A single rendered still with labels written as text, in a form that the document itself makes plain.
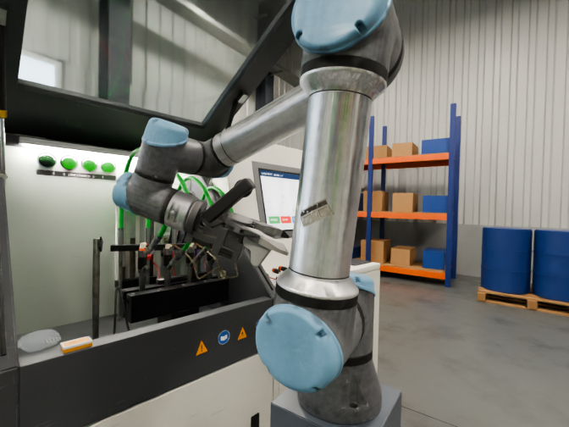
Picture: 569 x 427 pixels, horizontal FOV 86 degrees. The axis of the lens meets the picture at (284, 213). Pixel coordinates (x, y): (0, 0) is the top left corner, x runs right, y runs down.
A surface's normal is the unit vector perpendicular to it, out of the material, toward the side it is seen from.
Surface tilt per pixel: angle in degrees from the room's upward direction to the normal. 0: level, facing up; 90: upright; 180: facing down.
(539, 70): 90
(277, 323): 98
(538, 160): 90
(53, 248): 90
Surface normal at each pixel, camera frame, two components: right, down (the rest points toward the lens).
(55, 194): 0.71, 0.03
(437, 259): -0.54, 0.00
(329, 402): -0.37, -0.30
